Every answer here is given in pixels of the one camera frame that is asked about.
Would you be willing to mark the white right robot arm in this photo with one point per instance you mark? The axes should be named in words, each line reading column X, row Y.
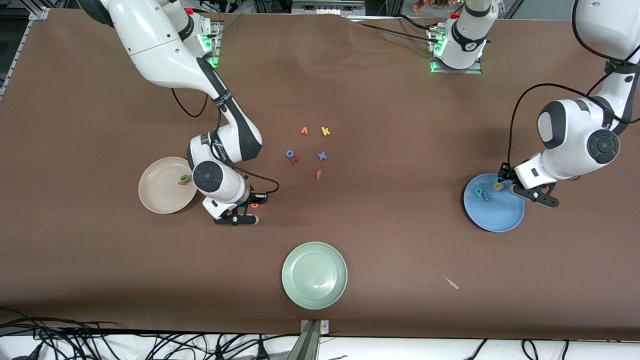
column 155, row 45

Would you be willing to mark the teal foam letter p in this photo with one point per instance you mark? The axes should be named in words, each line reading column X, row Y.
column 479, row 192

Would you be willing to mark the dried flowers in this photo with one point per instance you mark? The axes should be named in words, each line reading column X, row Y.
column 432, row 4

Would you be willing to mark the aluminium frame rail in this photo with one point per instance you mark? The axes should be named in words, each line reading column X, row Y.
column 24, row 37

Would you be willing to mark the grey metal frame piece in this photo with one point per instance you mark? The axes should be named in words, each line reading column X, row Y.
column 327, row 6

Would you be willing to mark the small white paper scrap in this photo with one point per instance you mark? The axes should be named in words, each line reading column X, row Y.
column 451, row 283

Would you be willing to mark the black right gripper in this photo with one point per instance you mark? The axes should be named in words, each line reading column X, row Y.
column 253, row 197

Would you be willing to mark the pale green plate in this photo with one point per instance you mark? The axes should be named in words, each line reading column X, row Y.
column 314, row 275

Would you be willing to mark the blue foam letter m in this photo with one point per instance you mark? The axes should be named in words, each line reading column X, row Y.
column 488, row 197

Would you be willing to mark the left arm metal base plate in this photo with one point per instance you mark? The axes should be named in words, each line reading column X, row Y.
column 475, row 70

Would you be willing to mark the blue plate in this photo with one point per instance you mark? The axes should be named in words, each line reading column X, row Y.
column 497, row 215

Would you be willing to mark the beige plate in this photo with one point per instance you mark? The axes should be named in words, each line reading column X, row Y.
column 160, row 192

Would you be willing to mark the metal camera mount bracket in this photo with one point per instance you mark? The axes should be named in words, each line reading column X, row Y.
column 309, row 340

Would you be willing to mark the brown table cover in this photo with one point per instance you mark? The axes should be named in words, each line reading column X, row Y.
column 350, row 90

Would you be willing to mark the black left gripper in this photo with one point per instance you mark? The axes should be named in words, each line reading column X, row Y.
column 504, row 172

